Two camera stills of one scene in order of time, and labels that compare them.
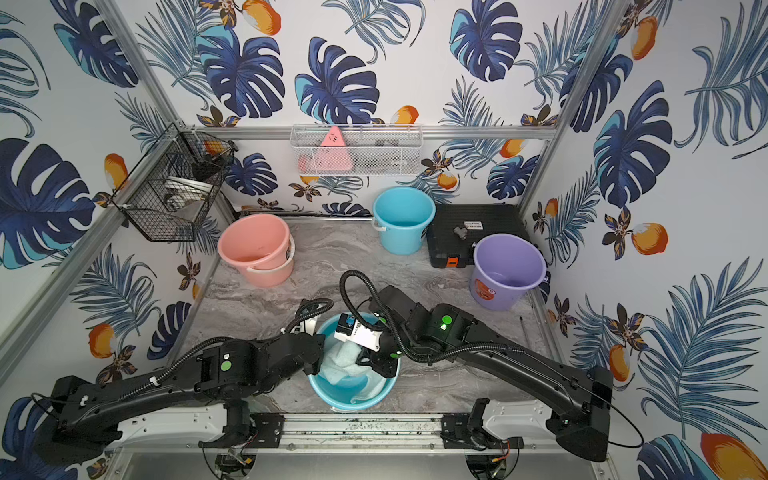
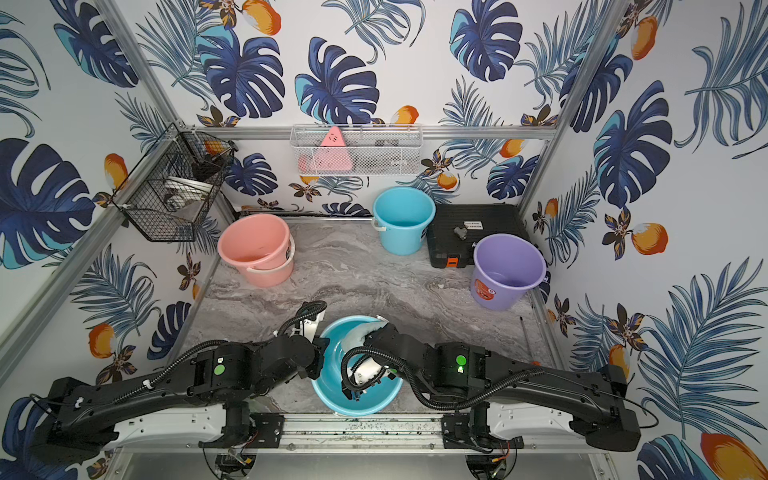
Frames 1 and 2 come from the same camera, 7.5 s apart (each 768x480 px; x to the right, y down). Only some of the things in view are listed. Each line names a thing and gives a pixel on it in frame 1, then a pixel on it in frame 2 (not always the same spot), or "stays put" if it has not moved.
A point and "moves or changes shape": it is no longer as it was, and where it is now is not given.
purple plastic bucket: x=506 y=269 stays put
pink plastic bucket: x=260 y=246 stays put
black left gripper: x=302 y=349 stays put
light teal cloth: x=340 y=362 moves or changes shape
